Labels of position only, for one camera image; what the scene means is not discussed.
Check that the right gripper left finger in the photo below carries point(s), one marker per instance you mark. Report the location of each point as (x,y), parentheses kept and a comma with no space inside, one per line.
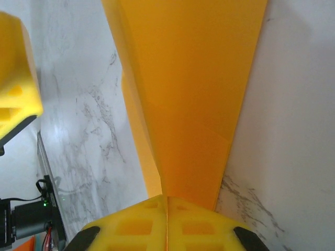
(131,230)

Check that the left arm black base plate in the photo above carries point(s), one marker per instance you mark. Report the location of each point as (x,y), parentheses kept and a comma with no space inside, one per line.
(55,209)

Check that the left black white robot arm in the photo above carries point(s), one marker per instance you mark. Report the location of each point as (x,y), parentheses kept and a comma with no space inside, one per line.
(26,217)

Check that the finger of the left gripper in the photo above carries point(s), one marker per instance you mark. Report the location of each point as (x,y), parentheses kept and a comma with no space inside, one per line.
(15,65)

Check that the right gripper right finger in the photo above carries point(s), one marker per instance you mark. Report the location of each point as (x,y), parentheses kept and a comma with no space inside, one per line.
(204,230)

